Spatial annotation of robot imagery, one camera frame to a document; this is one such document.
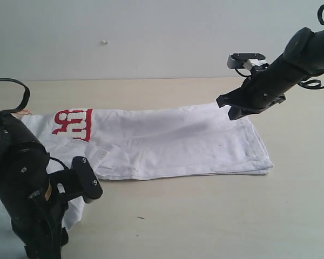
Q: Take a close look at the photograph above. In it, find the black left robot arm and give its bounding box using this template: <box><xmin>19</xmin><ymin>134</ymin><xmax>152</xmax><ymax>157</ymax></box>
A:
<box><xmin>0</xmin><ymin>112</ymin><xmax>82</xmax><ymax>258</ymax></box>

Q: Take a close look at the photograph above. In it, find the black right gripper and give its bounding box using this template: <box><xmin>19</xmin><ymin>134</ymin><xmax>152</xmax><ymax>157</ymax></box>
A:
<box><xmin>216</xmin><ymin>55</ymin><xmax>304</xmax><ymax>121</ymax></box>

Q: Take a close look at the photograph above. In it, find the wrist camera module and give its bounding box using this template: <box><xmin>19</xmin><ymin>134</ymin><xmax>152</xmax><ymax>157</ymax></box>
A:
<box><xmin>71</xmin><ymin>156</ymin><xmax>103</xmax><ymax>204</ymax></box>
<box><xmin>227</xmin><ymin>52</ymin><xmax>267</xmax><ymax>71</ymax></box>

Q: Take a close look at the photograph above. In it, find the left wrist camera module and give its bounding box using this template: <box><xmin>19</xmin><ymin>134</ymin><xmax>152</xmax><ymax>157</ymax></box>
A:
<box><xmin>71</xmin><ymin>156</ymin><xmax>103</xmax><ymax>204</ymax></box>

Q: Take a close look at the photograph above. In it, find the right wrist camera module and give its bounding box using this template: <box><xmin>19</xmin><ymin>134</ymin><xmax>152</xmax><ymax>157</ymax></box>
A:
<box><xmin>227</xmin><ymin>52</ymin><xmax>267</xmax><ymax>71</ymax></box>

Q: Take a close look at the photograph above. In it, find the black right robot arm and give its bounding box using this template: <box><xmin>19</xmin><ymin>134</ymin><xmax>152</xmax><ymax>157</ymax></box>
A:
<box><xmin>216</xmin><ymin>28</ymin><xmax>324</xmax><ymax>120</ymax></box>

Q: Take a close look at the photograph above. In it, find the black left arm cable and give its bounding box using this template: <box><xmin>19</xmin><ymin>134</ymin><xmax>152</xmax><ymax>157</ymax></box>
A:
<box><xmin>0</xmin><ymin>77</ymin><xmax>71</xmax><ymax>171</ymax></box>

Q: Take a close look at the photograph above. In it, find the white t-shirt red lettering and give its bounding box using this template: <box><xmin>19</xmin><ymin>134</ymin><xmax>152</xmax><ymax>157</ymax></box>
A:
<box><xmin>0</xmin><ymin>104</ymin><xmax>275</xmax><ymax>235</ymax></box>

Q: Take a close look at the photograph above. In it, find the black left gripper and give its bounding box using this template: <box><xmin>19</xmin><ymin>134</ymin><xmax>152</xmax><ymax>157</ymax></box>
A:
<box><xmin>10</xmin><ymin>169</ymin><xmax>84</xmax><ymax>258</ymax></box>

